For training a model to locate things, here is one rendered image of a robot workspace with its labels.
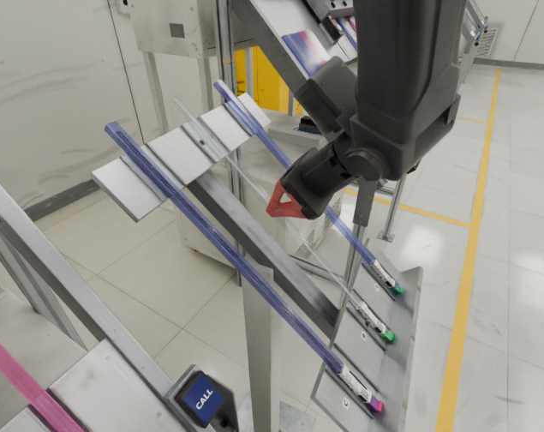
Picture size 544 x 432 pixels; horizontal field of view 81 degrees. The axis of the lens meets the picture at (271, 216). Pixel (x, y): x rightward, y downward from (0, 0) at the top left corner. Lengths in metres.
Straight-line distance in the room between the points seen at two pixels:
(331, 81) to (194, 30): 0.87
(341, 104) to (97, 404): 0.42
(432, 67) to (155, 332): 1.43
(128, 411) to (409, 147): 0.41
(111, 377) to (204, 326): 1.05
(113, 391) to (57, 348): 0.36
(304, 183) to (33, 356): 0.63
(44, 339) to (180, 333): 0.75
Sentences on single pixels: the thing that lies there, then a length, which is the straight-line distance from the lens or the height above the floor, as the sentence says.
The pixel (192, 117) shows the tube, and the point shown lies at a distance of 0.49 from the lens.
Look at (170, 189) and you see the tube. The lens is 0.40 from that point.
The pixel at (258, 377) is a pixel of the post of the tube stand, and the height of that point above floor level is 0.45.
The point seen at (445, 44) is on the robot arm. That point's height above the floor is 1.17.
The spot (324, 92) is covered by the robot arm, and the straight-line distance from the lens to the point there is 0.34.
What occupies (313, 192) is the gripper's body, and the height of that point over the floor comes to 0.99.
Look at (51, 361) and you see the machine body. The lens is 0.79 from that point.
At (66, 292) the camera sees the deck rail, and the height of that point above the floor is 0.91.
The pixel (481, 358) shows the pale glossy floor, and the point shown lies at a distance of 1.61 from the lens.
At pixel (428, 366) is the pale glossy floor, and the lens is 1.50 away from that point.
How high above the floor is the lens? 1.20
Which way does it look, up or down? 36 degrees down
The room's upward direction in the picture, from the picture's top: straight up
